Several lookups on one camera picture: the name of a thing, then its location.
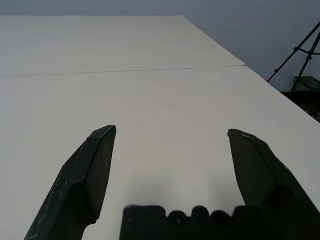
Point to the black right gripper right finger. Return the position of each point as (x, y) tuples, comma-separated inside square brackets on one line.
[(260, 170)]

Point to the dark box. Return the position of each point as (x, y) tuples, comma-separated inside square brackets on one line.
[(305, 102)]

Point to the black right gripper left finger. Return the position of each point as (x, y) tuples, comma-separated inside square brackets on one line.
[(82, 175)]

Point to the black tripod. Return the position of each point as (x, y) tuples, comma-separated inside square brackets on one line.
[(295, 49)]

